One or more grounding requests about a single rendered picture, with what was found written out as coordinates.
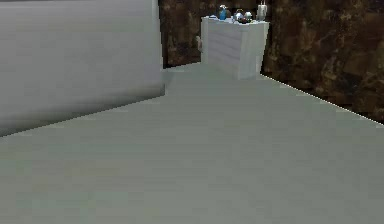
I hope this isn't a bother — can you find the large white cabinet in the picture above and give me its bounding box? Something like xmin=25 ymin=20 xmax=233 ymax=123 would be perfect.
xmin=0 ymin=0 xmax=166 ymax=138

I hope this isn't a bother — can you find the blue bottle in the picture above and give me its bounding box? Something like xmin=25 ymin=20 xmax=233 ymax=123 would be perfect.
xmin=218 ymin=4 xmax=229 ymax=21

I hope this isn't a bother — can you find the white candle holder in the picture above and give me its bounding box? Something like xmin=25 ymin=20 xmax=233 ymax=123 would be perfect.
xmin=256 ymin=0 xmax=269 ymax=22

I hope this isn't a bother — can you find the white chest of drawers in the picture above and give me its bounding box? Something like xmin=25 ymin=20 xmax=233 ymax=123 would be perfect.
xmin=200 ymin=15 xmax=270 ymax=81

